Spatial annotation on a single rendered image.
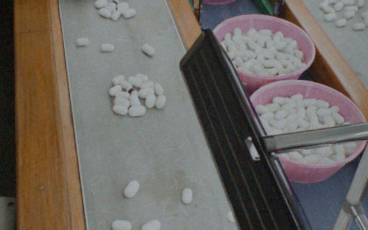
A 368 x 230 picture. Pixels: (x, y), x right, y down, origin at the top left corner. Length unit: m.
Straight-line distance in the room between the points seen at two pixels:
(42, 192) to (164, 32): 0.60
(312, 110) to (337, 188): 0.19
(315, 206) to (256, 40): 0.51
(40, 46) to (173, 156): 0.46
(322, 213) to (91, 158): 0.49
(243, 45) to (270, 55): 0.08
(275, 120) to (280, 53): 0.25
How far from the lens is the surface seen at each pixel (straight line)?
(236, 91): 0.68
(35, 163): 1.07
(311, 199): 1.15
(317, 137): 0.63
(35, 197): 1.01
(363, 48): 1.48
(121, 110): 1.16
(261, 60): 1.36
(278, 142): 0.61
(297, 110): 1.24
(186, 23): 1.42
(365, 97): 1.28
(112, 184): 1.05
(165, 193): 1.03
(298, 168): 1.11
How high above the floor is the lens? 1.55
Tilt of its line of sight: 44 degrees down
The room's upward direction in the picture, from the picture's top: 4 degrees clockwise
